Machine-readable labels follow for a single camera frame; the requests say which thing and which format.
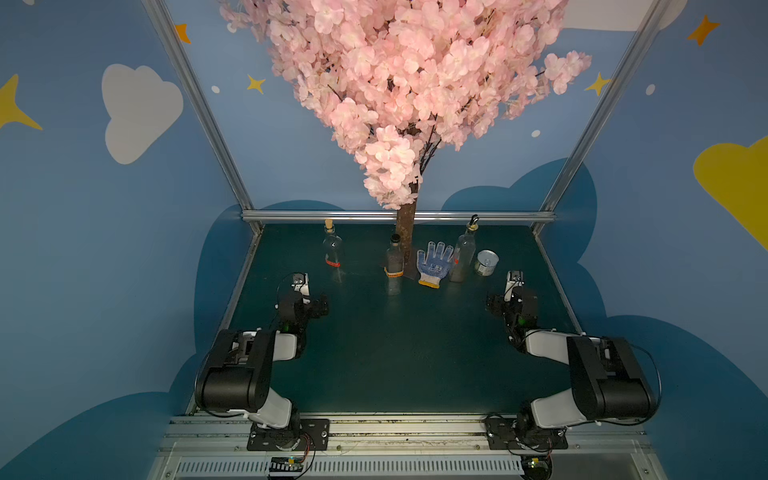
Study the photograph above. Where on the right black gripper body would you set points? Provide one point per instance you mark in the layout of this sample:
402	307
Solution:
496	303

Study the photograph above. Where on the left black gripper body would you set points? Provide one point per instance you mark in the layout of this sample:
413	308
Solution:
318	306

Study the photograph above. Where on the clear bottle with cork stopper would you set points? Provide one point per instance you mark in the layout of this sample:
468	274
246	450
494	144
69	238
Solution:
333	244

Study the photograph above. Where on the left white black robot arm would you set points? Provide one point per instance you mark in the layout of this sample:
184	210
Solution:
235	377

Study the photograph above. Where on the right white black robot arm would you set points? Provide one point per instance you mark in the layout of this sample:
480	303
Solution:
607	382

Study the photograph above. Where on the tall clear bottle gold stopper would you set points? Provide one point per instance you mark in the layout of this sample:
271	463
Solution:
464	251

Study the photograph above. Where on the clear bottle with black cap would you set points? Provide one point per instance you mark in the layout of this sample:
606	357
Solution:
395	262

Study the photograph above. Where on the small metal tin can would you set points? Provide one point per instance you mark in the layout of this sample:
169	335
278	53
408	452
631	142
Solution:
486	263

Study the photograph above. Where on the blue dotted white work glove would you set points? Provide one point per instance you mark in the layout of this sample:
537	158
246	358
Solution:
434	264

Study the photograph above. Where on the left small circuit board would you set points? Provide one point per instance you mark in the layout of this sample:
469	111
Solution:
285	467

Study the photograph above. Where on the small circuit board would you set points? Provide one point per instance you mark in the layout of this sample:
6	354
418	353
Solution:
285	467
536	468

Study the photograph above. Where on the right small circuit board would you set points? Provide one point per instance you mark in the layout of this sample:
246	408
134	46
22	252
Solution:
536	468

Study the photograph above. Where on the pink cherry blossom tree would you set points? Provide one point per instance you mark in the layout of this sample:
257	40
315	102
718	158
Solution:
397	81

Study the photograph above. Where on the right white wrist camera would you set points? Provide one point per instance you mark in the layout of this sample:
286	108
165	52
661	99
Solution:
514	279

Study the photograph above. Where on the tree metal base plate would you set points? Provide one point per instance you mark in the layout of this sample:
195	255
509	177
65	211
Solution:
411	272

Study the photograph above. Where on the aluminium back frame bar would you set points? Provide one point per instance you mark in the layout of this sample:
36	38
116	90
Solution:
390	216

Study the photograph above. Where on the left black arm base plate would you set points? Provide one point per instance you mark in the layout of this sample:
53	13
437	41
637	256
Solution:
312	433

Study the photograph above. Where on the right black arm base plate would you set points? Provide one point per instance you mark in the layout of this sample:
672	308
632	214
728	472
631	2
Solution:
507	433

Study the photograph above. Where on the aluminium front rail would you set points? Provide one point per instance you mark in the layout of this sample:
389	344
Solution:
400	446

